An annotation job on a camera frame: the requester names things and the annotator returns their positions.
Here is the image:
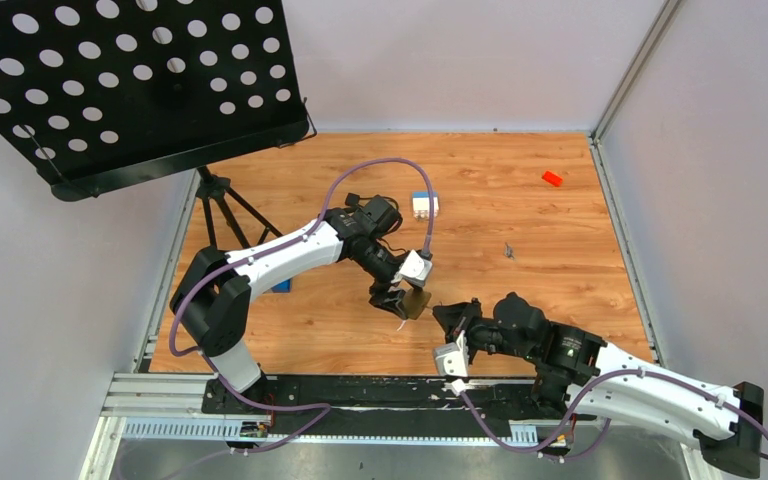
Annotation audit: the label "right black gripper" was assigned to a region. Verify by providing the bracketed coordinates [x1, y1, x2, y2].
[432, 299, 536, 361]

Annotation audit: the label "brass padlock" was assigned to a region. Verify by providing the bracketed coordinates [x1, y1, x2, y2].
[402, 288, 431, 320]

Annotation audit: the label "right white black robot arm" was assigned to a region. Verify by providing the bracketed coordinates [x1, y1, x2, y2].
[432, 292, 765, 479]

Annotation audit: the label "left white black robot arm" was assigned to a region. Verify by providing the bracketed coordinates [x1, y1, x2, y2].
[170, 195, 427, 413]

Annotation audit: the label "white blue toy block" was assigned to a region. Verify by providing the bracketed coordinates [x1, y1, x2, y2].
[411, 191, 440, 220]

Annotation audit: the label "blue small block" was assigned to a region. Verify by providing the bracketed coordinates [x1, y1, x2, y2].
[271, 279, 292, 293]

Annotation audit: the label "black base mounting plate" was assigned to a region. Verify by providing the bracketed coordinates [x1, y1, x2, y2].
[201, 374, 597, 442]

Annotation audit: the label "red small block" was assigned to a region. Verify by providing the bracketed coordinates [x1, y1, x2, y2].
[541, 171, 563, 187]

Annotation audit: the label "black tripod stand legs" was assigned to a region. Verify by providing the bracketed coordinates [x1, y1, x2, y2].
[195, 166, 283, 249]

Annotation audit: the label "black perforated music stand desk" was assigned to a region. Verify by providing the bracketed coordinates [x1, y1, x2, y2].
[0, 1, 311, 201]

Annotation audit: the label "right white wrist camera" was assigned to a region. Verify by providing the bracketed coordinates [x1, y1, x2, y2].
[432, 332, 469, 378]

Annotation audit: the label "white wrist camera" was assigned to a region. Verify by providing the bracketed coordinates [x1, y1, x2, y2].
[432, 332, 469, 378]
[395, 250, 433, 288]

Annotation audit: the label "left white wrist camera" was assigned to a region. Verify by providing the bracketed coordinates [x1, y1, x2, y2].
[395, 250, 433, 288]

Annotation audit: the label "black cable with plug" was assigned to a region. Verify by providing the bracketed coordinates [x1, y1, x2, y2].
[344, 193, 400, 213]

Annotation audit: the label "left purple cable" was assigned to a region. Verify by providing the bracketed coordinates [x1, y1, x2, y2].
[167, 157, 437, 359]

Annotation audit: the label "aluminium frame rails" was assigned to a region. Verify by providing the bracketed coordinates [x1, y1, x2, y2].
[79, 168, 723, 480]

